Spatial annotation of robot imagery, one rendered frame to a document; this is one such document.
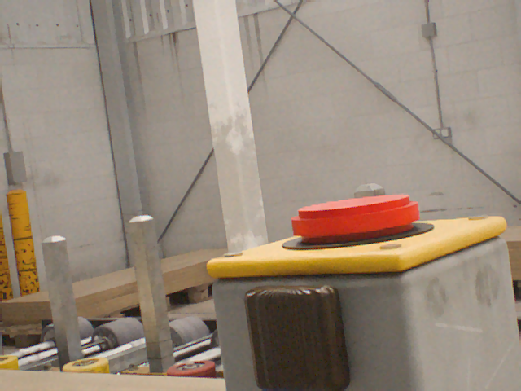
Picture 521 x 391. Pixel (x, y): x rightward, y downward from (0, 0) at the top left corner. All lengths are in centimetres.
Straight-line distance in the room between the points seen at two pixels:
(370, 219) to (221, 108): 127
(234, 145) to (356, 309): 128
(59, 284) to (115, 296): 570
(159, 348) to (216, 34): 64
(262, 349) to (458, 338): 6
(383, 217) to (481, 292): 4
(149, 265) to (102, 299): 579
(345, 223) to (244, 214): 126
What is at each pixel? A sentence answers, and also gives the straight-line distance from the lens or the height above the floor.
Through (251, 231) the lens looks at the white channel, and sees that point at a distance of 156.
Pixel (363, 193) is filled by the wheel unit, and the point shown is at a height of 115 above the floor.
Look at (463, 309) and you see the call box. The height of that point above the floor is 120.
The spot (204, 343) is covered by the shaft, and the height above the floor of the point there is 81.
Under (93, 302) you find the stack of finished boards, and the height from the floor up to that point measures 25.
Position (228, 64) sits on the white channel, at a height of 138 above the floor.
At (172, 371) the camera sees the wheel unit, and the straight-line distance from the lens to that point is 167.
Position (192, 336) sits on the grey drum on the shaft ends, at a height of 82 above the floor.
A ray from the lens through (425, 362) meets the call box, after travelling 28.
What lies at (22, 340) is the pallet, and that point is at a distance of 767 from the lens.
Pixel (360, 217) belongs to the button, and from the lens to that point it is 30.
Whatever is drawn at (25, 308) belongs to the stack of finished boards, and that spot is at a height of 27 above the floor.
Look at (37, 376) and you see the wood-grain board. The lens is 185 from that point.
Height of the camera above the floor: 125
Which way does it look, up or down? 3 degrees down
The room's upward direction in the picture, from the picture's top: 8 degrees counter-clockwise
